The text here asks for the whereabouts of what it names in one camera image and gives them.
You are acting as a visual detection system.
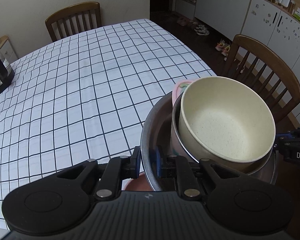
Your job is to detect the pink steel-lined bowl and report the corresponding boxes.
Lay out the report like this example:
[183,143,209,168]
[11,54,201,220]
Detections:
[170,79,274,174]

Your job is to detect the large stainless steel bowl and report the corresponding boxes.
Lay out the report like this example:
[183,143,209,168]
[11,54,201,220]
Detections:
[140,90,279,192]

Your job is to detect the glass electric kettle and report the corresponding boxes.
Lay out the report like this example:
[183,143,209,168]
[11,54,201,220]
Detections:
[0,40,15,96]

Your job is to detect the pink bear-shaped plate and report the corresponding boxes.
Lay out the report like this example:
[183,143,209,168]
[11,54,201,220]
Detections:
[124,172,152,192]

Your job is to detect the cream bowl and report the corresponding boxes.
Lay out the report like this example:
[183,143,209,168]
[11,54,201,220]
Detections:
[178,77,276,163]

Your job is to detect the pink slippers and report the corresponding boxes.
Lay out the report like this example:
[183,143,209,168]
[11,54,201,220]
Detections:
[177,16,194,26]

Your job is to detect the wooden slat-back chair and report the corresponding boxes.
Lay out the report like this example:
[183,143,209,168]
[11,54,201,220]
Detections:
[45,2,102,42]
[220,34,300,124]

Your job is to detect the wooden side table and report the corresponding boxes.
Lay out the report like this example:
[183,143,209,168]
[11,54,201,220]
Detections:
[0,35,17,63]

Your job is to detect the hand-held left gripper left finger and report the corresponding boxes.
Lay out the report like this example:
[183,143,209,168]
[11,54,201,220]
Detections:
[56,146,142,201]

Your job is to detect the black white checked tablecloth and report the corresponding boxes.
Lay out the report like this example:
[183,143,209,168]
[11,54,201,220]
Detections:
[0,19,218,228]

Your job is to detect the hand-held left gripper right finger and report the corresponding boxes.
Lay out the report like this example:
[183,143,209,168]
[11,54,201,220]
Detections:
[155,146,231,198]

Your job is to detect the grey sneakers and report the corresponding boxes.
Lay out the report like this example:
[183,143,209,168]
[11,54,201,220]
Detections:
[194,24,210,36]

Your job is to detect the colourful children's shoes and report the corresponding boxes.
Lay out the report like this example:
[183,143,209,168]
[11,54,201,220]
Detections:
[215,40,231,57]

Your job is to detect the white wooden wall cabinet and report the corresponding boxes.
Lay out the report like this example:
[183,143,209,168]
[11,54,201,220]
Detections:
[175,0,300,72]

